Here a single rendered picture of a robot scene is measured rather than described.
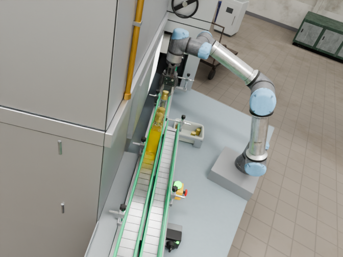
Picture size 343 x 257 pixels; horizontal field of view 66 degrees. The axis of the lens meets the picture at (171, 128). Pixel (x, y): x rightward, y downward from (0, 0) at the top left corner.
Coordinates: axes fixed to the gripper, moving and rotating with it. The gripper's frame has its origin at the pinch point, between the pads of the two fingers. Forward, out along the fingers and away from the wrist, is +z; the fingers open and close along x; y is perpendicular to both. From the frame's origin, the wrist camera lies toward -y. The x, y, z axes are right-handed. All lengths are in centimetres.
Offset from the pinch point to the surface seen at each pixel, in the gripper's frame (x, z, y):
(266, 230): 119, 122, -18
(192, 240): 31, 48, 53
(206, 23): 19, -16, -99
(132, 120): -13.0, 11.9, 15.6
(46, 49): -33, -39, 63
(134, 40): -14, -40, 42
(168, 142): 9.2, 34.6, -1.6
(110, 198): -13, 35, 49
